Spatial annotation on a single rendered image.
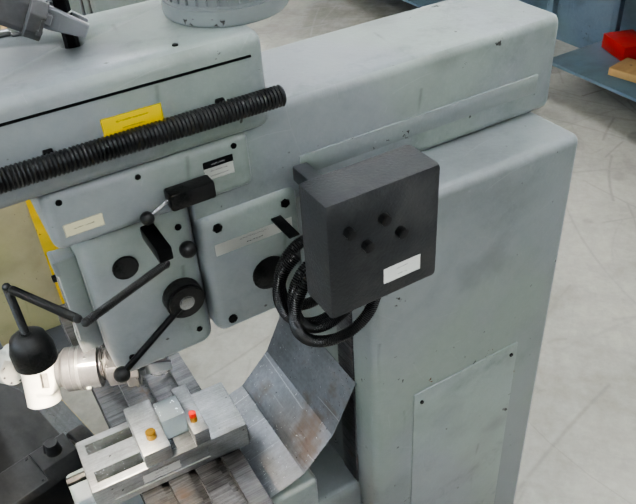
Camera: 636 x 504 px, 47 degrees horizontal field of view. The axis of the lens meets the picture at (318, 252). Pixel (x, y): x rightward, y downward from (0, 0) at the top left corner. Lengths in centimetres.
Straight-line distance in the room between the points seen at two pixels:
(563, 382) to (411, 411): 157
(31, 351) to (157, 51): 52
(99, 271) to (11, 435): 127
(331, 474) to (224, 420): 36
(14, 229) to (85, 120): 223
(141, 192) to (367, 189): 35
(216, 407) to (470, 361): 59
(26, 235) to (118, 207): 216
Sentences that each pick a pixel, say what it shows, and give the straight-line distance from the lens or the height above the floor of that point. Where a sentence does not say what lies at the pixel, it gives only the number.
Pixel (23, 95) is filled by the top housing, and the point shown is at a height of 188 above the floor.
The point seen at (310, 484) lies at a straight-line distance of 176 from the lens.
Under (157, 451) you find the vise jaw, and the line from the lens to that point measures 163.
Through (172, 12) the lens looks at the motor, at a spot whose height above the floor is 191.
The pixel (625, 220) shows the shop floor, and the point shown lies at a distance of 415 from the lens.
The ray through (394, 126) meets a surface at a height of 164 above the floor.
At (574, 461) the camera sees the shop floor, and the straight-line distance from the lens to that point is 293.
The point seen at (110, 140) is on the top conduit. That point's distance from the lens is 106.
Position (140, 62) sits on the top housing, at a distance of 108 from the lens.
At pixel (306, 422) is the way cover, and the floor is 93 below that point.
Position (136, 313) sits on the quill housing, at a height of 145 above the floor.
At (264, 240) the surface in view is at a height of 151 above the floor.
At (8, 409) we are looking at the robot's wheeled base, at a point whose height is 57.
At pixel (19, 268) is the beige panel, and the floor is 40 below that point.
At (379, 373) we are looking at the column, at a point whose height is 117.
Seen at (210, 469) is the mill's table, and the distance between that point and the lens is 171.
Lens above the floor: 228
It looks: 37 degrees down
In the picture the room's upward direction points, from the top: 4 degrees counter-clockwise
